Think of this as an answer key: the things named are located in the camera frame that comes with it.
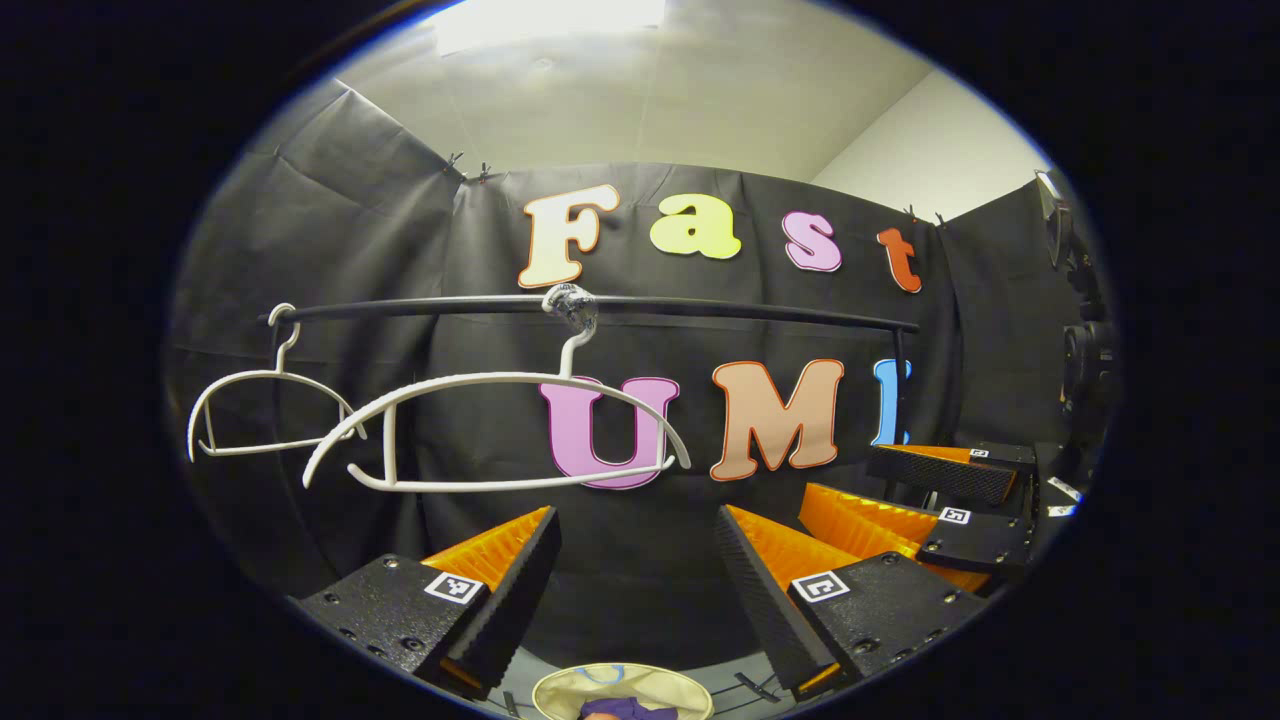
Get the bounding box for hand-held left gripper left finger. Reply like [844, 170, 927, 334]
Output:
[295, 505, 564, 701]

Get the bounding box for white hanger with taped hook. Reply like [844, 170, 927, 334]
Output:
[302, 283, 693, 493]

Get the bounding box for white plastic hanger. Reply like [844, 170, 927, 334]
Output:
[187, 303, 368, 463]

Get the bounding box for purple knit garment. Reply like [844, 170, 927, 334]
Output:
[578, 697, 681, 720]

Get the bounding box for cream laundry hamper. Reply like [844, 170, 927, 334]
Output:
[530, 662, 716, 720]

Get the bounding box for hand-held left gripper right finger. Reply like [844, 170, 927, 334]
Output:
[713, 503, 991, 701]

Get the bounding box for black clothes rail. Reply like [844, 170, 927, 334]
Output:
[258, 295, 921, 446]

